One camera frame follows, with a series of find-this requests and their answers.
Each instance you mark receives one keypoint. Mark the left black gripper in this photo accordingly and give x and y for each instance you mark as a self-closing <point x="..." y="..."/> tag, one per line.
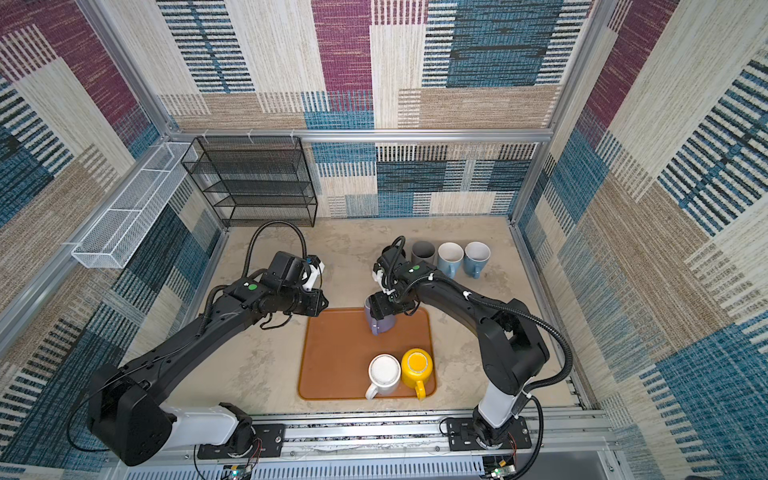
<point x="318" y="298"/>

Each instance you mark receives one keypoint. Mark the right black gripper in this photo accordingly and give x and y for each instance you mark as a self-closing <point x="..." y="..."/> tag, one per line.
<point x="380" y="307"/>

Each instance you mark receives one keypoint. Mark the purple mug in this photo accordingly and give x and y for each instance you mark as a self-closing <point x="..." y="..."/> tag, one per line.
<point x="378" y="327"/>

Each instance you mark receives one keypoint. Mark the grey mug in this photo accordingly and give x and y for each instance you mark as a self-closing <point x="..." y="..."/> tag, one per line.
<point x="423" y="251"/>

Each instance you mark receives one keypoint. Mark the light blue mug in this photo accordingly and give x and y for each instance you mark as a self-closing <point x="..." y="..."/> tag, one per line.
<point x="449" y="258"/>

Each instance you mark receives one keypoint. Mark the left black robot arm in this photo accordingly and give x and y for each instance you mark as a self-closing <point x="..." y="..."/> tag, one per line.
<point x="125" y="407"/>

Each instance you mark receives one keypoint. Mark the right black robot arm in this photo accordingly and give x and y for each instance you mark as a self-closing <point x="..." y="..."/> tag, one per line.
<point x="520" y="352"/>

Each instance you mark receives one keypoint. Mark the white mug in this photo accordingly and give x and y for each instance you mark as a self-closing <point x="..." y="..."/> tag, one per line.
<point x="384" y="373"/>

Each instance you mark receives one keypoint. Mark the yellow mug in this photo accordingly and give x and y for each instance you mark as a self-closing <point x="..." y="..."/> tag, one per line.
<point x="416" y="370"/>

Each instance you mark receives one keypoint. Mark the brown plastic tray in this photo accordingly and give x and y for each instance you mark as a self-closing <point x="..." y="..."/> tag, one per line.
<point x="339" y="346"/>

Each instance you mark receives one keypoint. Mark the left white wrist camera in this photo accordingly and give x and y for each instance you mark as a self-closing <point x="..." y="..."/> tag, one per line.
<point x="312" y="272"/>

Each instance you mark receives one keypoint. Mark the black wire shelf rack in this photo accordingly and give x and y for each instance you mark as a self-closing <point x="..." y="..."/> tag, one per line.
<point x="248" y="181"/>

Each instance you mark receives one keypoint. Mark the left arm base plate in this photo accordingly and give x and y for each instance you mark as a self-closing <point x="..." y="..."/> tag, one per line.
<point x="254" y="441"/>

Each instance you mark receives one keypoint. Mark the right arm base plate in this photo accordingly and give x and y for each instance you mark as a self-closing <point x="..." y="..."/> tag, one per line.
<point x="462" y="435"/>

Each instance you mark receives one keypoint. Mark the white wire mesh basket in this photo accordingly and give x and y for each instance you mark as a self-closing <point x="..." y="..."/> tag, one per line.
<point x="114" y="238"/>

